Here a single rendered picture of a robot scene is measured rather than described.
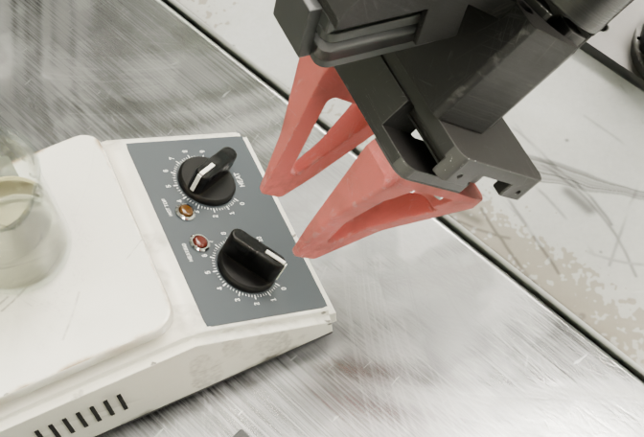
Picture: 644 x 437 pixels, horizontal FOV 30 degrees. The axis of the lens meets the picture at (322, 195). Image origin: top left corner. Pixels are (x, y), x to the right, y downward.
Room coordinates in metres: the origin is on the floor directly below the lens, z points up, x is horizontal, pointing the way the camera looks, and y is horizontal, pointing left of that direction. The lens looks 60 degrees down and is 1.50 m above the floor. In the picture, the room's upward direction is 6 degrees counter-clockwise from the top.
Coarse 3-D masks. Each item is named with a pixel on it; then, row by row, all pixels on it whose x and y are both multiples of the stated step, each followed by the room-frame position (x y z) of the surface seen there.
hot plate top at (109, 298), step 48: (96, 144) 0.34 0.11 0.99; (96, 192) 0.31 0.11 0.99; (96, 240) 0.28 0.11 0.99; (48, 288) 0.26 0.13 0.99; (96, 288) 0.25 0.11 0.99; (144, 288) 0.25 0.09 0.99; (0, 336) 0.23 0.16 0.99; (48, 336) 0.23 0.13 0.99; (96, 336) 0.23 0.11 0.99; (144, 336) 0.23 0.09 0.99; (0, 384) 0.21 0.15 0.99
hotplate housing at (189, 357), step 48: (144, 192) 0.32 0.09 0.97; (144, 240) 0.29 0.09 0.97; (192, 336) 0.23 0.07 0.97; (240, 336) 0.24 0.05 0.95; (288, 336) 0.24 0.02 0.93; (48, 384) 0.22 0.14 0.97; (96, 384) 0.22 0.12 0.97; (144, 384) 0.22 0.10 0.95; (192, 384) 0.23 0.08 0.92; (0, 432) 0.20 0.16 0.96; (48, 432) 0.20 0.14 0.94; (96, 432) 0.21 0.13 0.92
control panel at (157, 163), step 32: (160, 160) 0.34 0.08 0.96; (160, 192) 0.32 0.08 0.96; (256, 192) 0.33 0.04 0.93; (192, 224) 0.30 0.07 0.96; (224, 224) 0.30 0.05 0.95; (256, 224) 0.31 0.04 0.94; (192, 256) 0.28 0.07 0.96; (288, 256) 0.29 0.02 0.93; (192, 288) 0.26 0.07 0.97; (224, 288) 0.26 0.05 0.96; (288, 288) 0.27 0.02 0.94; (224, 320) 0.24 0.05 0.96
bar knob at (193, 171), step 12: (216, 156) 0.34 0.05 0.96; (228, 156) 0.34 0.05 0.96; (180, 168) 0.34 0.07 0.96; (192, 168) 0.34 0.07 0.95; (204, 168) 0.33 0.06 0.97; (216, 168) 0.33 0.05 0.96; (228, 168) 0.34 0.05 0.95; (180, 180) 0.33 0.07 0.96; (192, 180) 0.32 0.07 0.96; (204, 180) 0.32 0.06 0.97; (216, 180) 0.33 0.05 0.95; (228, 180) 0.33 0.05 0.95; (192, 192) 0.32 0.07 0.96; (204, 192) 0.32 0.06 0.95; (216, 192) 0.32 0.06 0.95; (228, 192) 0.32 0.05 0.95; (204, 204) 0.31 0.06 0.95; (216, 204) 0.32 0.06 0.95
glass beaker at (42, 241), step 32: (0, 128) 0.30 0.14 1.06; (0, 160) 0.30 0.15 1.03; (32, 160) 0.29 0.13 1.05; (32, 224) 0.26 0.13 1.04; (64, 224) 0.28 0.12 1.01; (0, 256) 0.25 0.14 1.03; (32, 256) 0.26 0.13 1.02; (64, 256) 0.27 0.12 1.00; (0, 288) 0.26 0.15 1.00; (32, 288) 0.26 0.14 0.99
